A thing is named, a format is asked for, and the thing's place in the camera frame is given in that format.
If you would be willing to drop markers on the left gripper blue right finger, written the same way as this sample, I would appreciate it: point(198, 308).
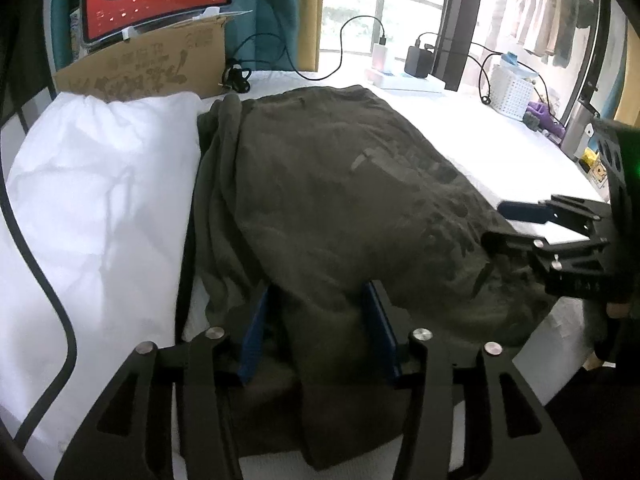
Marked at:
point(383, 309)

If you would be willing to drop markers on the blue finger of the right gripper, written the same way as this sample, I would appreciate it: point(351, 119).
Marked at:
point(515, 247)
point(535, 209)

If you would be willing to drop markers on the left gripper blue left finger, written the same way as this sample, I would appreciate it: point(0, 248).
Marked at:
point(253, 322)

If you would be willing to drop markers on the dark olive t-shirt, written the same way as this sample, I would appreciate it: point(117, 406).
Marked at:
point(314, 192)

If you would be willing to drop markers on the cream cartoon mug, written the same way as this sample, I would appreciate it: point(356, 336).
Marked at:
point(597, 175)

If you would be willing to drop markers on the stainless steel thermos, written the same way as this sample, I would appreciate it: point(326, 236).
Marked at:
point(578, 130)

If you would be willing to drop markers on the purple plush toy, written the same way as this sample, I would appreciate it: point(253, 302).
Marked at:
point(546, 120)

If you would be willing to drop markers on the white perforated basket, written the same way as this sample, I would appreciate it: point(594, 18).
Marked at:
point(509, 93)

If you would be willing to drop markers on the yellow curtain right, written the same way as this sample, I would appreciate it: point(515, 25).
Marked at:
point(628, 107)

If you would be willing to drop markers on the yellow curtain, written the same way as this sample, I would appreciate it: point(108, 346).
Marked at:
point(309, 32)
point(628, 107)

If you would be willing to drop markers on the black charger brick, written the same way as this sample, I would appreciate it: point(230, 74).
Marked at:
point(419, 62)

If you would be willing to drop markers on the white power strip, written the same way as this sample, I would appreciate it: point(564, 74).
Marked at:
point(405, 82)

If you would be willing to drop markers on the white folded cloth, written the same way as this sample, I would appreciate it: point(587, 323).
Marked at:
point(102, 194)

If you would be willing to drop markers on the white charger plug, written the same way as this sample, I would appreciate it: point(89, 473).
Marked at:
point(378, 54)

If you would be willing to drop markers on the hanging pink garment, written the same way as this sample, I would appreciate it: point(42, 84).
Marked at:
point(529, 24)

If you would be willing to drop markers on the balcony railing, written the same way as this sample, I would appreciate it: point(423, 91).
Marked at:
point(356, 25)

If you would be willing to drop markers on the brown cardboard box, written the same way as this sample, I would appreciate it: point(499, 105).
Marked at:
point(186, 57)

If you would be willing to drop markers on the teal curtain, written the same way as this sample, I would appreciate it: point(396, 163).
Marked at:
point(264, 37)

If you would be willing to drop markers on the yellow curtain left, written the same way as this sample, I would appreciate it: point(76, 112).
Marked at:
point(309, 32)

